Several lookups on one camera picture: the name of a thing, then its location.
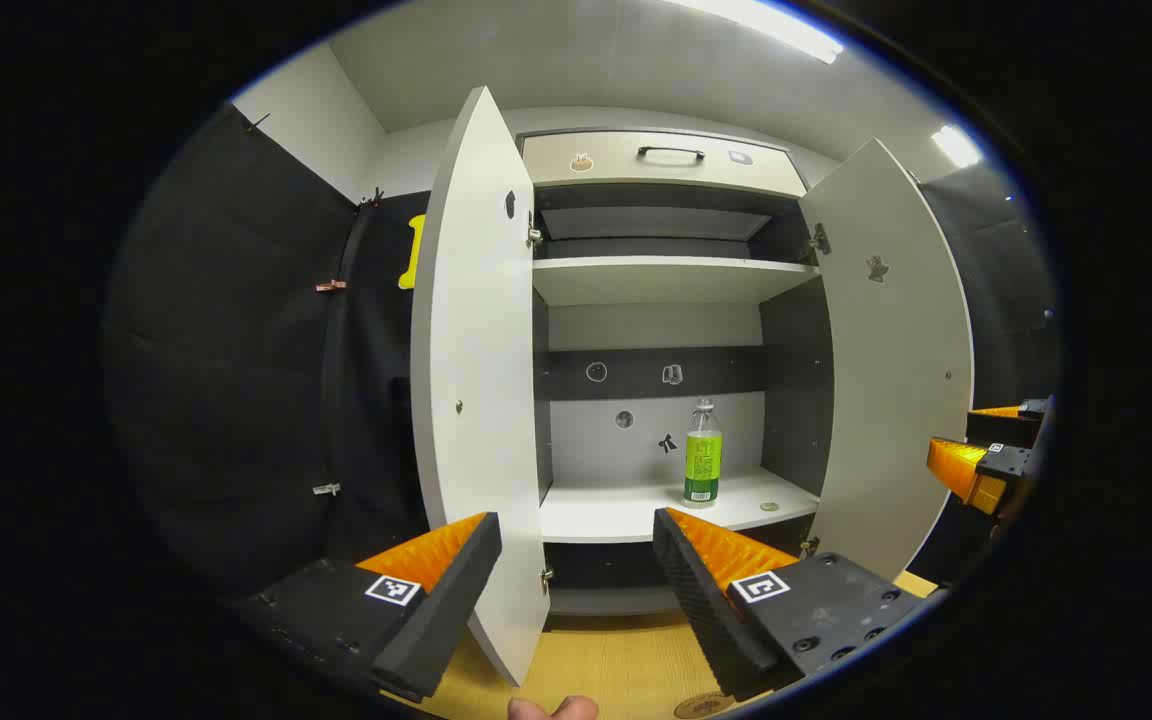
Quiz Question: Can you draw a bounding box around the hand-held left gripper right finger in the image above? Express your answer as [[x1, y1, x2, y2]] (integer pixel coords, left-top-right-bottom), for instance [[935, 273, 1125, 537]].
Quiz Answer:
[[652, 507, 927, 701]]

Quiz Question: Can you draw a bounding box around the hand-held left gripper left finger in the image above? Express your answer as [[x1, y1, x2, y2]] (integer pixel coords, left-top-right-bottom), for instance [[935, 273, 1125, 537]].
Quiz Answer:
[[236, 512, 503, 703]]

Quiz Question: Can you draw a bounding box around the round brown coaster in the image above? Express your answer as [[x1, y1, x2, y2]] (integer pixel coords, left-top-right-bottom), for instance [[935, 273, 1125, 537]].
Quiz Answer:
[[674, 692, 737, 720]]

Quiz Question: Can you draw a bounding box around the white cabinet door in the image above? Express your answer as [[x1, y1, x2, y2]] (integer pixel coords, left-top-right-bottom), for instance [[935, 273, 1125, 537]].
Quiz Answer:
[[798, 138, 975, 583], [410, 86, 552, 689]]

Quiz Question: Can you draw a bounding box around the clear bottle with green label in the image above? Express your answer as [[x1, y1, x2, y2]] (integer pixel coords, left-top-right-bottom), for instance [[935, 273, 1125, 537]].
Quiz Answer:
[[683, 399, 724, 507]]

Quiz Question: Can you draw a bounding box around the white cabinet drawer front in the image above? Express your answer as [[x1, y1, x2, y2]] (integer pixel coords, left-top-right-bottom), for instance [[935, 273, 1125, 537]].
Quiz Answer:
[[521, 130, 809, 199]]

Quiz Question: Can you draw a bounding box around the small ceiling light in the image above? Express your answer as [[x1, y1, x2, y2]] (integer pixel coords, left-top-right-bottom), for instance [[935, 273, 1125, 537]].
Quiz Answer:
[[931, 125, 982, 169]]

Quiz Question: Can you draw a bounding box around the black backdrop cloth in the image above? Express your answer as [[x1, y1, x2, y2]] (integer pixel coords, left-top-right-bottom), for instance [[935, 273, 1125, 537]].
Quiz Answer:
[[101, 105, 1062, 601]]

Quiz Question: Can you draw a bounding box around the long ceiling light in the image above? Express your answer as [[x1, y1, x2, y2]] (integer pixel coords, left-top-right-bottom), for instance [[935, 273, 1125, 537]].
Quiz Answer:
[[676, 0, 845, 66]]

